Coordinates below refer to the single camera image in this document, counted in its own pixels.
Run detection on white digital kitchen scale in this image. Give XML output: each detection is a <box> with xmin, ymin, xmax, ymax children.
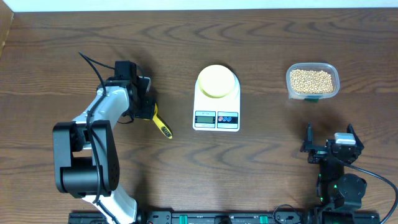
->
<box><xmin>192</xmin><ymin>70</ymin><xmax>241</xmax><ymax>132</ymax></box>

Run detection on clear plastic container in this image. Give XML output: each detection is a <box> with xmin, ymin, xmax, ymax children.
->
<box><xmin>286</xmin><ymin>63</ymin><xmax>340</xmax><ymax>101</ymax></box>

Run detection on pale yellow bowl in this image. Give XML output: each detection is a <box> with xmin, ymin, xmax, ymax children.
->
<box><xmin>197</xmin><ymin>65</ymin><xmax>236</xmax><ymax>98</ymax></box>

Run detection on green tape piece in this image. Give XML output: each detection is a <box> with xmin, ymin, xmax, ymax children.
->
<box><xmin>304</xmin><ymin>98</ymin><xmax>319</xmax><ymax>103</ymax></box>

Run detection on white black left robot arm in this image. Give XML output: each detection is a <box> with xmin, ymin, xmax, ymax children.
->
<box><xmin>52</xmin><ymin>61</ymin><xmax>153</xmax><ymax>223</ymax></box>

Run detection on yellow measuring scoop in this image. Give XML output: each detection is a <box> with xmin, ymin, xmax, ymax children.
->
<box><xmin>147</xmin><ymin>104</ymin><xmax>173</xmax><ymax>139</ymax></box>

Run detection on soybeans pile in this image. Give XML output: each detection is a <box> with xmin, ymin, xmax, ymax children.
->
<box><xmin>290</xmin><ymin>69</ymin><xmax>333</xmax><ymax>94</ymax></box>

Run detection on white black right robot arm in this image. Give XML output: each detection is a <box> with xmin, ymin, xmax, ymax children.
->
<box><xmin>300</xmin><ymin>124</ymin><xmax>367</xmax><ymax>224</ymax></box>

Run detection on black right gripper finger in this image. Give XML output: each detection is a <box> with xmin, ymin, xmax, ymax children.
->
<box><xmin>300</xmin><ymin>123</ymin><xmax>313</xmax><ymax>152</ymax></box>
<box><xmin>346</xmin><ymin>124</ymin><xmax>364</xmax><ymax>149</ymax></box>

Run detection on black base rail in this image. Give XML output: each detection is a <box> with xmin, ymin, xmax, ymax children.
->
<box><xmin>68</xmin><ymin>210</ymin><xmax>382</xmax><ymax>224</ymax></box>

